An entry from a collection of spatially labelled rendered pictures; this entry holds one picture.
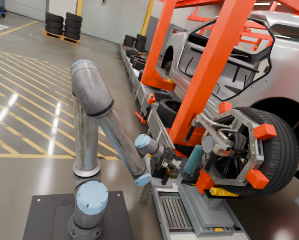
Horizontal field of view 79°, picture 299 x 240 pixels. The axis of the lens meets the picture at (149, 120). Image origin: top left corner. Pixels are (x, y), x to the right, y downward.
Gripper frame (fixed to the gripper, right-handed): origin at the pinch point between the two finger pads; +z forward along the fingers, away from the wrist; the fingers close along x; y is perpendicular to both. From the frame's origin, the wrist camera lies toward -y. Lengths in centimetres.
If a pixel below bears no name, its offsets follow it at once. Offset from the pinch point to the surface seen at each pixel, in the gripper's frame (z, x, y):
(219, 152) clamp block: 3.3, -13.7, 27.2
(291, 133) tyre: 37, -15, 66
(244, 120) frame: 15, 0, 53
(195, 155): 23.7, 14.3, 9.2
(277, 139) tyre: 25, -19, 56
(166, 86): 87, 239, 29
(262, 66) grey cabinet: 347, 351, 257
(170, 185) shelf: 15.6, 3.3, -19.1
